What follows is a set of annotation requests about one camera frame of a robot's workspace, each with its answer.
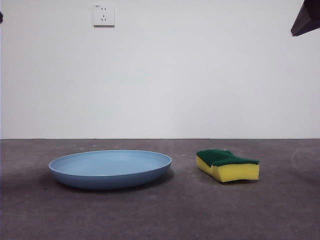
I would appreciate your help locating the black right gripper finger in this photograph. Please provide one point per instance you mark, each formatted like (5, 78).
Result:
(307, 20)

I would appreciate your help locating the yellow sponge with green pad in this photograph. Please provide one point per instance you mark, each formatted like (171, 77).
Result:
(232, 172)

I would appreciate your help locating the light blue round plate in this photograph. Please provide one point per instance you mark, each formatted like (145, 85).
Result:
(110, 177)

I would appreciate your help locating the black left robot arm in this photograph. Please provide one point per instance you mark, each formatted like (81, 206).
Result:
(1, 17)

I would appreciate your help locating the white wall socket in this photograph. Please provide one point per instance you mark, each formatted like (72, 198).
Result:
(104, 15)

